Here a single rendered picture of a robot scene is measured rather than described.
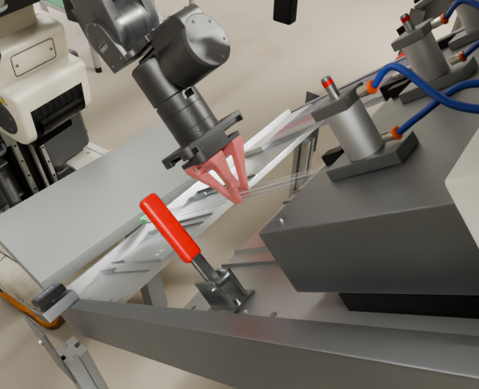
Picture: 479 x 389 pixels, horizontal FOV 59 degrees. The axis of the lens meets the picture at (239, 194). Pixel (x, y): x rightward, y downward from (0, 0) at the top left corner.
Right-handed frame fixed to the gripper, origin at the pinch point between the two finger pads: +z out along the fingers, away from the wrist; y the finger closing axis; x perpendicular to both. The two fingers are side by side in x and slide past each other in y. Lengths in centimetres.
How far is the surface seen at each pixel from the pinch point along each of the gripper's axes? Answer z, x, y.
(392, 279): -0.1, -30.9, -17.5
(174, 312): 1.0, -10.2, -19.8
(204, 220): 2.2, 10.8, -0.3
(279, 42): -19, 154, 212
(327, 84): -9.2, -28.9, -11.7
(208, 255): 36, 98, 42
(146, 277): 2.6, 10.2, -12.8
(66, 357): 9.7, 33.1, -23.6
